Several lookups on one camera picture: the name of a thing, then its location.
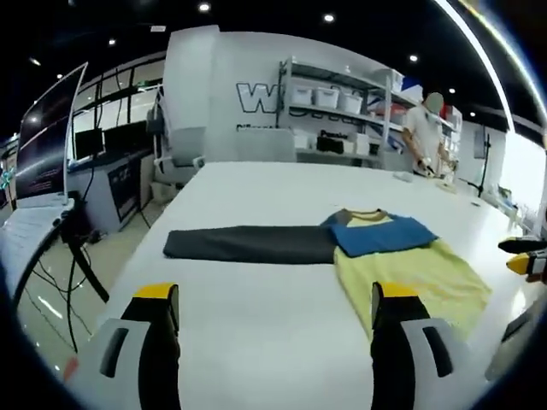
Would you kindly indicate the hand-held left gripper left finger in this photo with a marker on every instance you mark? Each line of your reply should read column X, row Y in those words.
column 158, row 341

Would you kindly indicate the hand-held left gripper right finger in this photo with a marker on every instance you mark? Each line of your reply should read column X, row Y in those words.
column 393, row 341

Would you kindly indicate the yellow colour-block garment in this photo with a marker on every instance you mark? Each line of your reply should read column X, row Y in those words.
column 376, row 239

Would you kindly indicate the black tripod stand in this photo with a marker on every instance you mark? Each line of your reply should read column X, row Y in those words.
column 486, row 162

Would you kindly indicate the grey mesh chair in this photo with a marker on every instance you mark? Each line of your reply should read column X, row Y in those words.
column 508, row 354

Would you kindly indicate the beige wooden object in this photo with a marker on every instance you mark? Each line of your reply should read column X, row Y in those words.
column 446, row 187

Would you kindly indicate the black laptop stand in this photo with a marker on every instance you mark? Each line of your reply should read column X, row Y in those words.
column 81, row 252

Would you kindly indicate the grey office counter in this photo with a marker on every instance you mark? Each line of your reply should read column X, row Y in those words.
column 124, row 183

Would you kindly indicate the white office chair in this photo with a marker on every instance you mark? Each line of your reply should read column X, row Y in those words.
column 184, row 147

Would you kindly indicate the black bag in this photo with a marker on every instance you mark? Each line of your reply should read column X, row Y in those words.
column 330, row 145

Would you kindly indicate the black computer monitor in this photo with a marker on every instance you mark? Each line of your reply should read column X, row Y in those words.
column 89, row 144
column 126, row 136

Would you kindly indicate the white storage bin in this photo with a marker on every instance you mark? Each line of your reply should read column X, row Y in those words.
column 304, row 96
column 351, row 102
column 328, row 97

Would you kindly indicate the grey metal shelving unit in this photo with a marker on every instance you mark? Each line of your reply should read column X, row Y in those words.
column 286, row 115

